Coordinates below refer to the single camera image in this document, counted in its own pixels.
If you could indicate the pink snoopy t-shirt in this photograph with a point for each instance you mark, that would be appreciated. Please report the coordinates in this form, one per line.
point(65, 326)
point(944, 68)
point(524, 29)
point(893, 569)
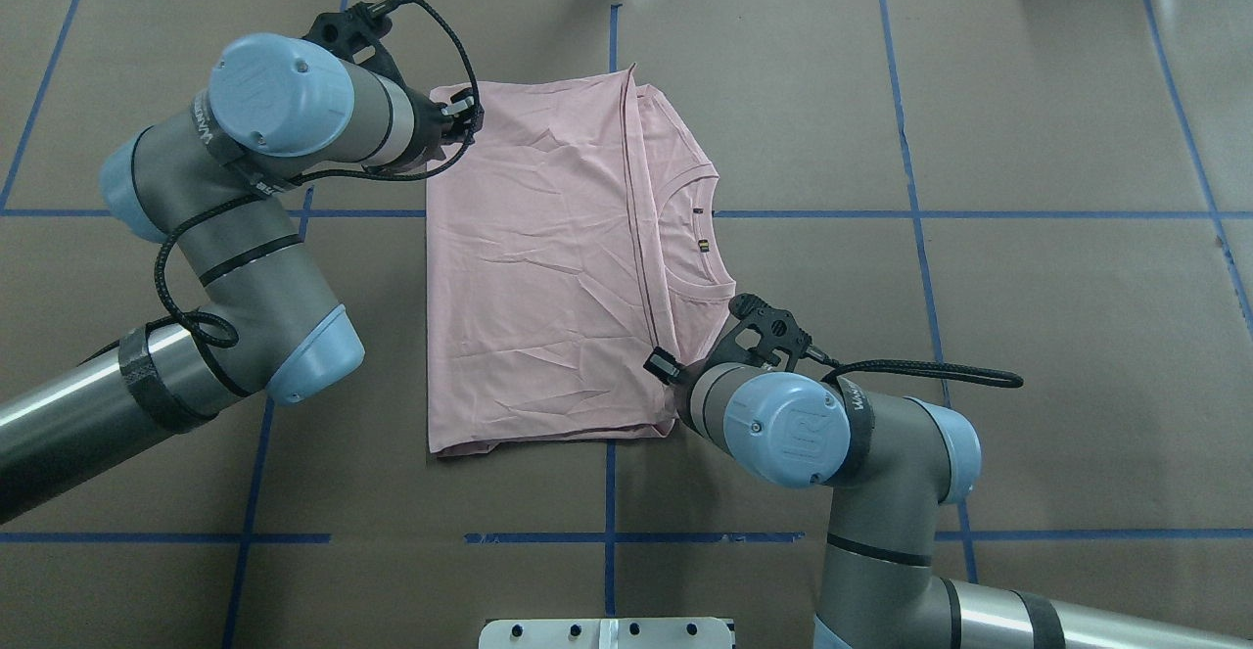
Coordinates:
point(574, 238)

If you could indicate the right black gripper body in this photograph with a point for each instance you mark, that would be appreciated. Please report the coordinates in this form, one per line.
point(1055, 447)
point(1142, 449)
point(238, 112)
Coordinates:
point(665, 366)

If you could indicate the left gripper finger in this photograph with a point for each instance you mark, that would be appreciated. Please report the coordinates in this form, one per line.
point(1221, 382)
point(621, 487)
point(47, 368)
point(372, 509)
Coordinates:
point(460, 104)
point(460, 130)

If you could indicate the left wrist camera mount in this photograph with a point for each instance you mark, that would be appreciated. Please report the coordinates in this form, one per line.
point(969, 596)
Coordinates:
point(355, 35)

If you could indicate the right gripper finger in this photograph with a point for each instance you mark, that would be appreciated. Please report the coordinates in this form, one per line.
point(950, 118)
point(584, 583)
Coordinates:
point(664, 367)

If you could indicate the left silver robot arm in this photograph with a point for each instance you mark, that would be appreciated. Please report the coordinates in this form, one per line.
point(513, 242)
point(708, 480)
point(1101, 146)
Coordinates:
point(245, 308)

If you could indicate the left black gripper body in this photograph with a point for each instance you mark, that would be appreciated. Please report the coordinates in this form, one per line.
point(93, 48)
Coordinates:
point(428, 129)

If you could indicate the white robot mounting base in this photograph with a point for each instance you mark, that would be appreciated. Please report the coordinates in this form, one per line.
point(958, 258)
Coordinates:
point(646, 632)

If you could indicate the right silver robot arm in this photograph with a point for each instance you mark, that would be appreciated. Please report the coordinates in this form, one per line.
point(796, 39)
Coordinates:
point(892, 463)

